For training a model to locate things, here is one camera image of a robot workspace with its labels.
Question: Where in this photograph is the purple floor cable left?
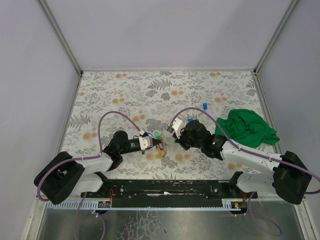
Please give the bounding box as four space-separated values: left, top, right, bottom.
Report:
72 191 107 240

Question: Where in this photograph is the left aluminium frame post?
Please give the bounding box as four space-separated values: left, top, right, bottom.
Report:
36 0 83 76

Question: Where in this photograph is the spiral keyring with yellow handle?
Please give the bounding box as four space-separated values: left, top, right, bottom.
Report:
147 131 168 159

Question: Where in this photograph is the purple camera cable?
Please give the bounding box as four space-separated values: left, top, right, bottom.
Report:
168 107 320 195
36 111 146 202

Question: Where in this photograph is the aluminium frame post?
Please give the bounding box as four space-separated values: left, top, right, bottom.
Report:
253 0 300 76
36 0 83 76

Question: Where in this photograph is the floral table mat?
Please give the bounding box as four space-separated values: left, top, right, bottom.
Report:
60 71 265 180

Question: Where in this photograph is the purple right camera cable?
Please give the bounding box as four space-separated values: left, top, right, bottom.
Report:
168 107 320 195

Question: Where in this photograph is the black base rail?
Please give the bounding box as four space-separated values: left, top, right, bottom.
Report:
86 179 251 200

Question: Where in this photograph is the right aluminium frame post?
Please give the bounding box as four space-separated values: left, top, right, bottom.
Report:
253 0 300 76

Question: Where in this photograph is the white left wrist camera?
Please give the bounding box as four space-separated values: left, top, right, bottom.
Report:
138 130 153 151

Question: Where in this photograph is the green cloth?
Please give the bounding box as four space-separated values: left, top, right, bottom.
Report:
215 109 280 148

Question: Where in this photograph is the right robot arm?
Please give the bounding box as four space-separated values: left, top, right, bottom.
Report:
167 118 312 205

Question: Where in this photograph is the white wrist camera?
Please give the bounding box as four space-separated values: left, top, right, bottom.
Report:
167 117 185 135
138 130 153 151

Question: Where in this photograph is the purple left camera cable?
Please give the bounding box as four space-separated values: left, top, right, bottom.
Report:
36 111 146 202

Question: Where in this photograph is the white cable duct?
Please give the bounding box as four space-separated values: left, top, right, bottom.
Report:
47 198 245 211

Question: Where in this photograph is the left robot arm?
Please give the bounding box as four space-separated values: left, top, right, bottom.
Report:
33 130 162 205

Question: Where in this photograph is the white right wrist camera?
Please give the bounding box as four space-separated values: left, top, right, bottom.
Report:
167 117 185 135

